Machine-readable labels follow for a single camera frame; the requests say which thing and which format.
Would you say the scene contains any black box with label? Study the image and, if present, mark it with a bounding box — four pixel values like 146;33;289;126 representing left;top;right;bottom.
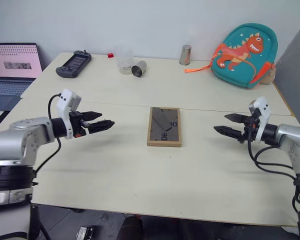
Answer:
75;225;96;240

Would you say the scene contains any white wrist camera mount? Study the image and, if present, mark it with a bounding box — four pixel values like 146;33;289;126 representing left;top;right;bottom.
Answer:
248;96;272;145
56;88;83;140

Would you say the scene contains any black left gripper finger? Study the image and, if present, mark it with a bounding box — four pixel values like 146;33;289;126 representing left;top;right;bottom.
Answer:
83;111;104;122
86;120;116;134

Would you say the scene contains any upright steel cup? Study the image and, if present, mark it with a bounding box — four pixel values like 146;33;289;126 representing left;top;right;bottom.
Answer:
179;44;193;66

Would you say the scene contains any beige plush toy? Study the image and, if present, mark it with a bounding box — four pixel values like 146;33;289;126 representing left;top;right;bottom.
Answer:
260;66;276;86

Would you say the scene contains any black handheld game console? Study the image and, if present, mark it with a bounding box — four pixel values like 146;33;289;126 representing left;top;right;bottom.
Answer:
55;49;93;79

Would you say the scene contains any face-down wooden picture frame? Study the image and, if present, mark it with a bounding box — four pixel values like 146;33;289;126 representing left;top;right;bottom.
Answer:
146;106;183;148

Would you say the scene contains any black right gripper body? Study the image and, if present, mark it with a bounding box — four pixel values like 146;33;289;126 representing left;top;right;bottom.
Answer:
239;109;261;144

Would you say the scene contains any teal dinosaur backpack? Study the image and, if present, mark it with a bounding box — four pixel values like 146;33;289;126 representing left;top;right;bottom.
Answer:
184;22;278;90

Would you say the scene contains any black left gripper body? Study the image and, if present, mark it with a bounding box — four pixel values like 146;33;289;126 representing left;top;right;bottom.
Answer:
69;111;90;139

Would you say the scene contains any tipped steel cup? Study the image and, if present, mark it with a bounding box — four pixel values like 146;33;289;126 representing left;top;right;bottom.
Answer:
130;59;148;79

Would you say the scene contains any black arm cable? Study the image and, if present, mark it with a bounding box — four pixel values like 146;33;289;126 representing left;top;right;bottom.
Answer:
247;139;300;213
33;93;64;179

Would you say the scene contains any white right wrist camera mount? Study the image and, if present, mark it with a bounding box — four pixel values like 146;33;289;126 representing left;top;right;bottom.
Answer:
248;96;272;145

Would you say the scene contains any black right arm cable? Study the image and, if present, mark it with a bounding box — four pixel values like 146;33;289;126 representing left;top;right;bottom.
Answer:
247;139;300;213

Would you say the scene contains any grey laptop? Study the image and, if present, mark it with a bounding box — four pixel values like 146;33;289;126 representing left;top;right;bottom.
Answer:
0;42;44;111

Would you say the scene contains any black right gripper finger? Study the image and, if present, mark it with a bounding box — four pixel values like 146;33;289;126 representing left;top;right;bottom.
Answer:
224;113;251;124
213;125;245;141

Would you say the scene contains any grey partition panel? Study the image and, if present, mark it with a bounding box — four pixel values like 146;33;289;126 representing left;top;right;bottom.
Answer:
274;16;300;127

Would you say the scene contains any black metal stand leg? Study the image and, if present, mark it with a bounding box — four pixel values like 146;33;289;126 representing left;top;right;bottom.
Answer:
29;203;52;240

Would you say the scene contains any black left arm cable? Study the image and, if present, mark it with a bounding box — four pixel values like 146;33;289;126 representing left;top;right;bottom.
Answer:
33;93;64;179

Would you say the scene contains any dark rounded shape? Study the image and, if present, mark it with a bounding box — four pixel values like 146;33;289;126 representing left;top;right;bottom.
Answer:
116;214;144;240

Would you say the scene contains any clear plastic cup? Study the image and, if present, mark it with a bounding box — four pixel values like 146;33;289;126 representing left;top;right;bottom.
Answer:
117;45;135;75

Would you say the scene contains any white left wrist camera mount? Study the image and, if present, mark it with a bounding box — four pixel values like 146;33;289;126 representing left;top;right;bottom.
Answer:
56;88;83;140

